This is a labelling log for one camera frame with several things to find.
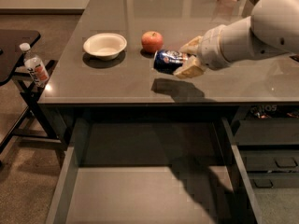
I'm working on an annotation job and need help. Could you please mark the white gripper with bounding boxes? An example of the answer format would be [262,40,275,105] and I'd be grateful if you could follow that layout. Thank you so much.
[173,25,231,79]

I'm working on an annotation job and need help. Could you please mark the blue pepsi can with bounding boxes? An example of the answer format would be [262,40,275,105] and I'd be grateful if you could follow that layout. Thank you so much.
[153,49,189,75]

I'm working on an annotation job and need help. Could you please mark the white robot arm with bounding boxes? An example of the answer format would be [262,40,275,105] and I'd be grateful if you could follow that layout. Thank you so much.
[174,0,299,79]

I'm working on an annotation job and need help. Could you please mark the open grey top drawer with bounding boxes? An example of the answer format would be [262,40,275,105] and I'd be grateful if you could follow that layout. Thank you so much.
[46,119,262,224]

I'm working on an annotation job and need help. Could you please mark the red apple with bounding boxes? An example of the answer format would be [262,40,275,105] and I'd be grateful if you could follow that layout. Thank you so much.
[141,31,164,53]

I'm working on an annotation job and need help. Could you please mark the white paper bowl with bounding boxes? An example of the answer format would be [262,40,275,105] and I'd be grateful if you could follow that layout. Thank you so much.
[83,33,127,61]

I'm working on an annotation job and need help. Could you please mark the chip bag in shelf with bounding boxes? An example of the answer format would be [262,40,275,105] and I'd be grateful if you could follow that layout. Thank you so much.
[249,105,299,119]

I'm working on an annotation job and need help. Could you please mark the closed dark lower drawers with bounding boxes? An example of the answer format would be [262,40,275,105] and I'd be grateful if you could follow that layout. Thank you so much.
[240,149,299,189]

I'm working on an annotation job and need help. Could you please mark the clear plastic water bottle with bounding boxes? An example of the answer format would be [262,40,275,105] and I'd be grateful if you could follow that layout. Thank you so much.
[20,43,50,88]

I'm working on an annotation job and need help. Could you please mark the black side table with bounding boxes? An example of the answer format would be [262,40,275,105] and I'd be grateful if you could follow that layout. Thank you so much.
[0,29,57,152]

